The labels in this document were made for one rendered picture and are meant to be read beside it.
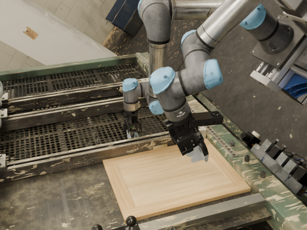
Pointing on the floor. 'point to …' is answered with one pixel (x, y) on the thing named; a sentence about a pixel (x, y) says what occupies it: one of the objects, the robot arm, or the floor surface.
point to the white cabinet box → (45, 35)
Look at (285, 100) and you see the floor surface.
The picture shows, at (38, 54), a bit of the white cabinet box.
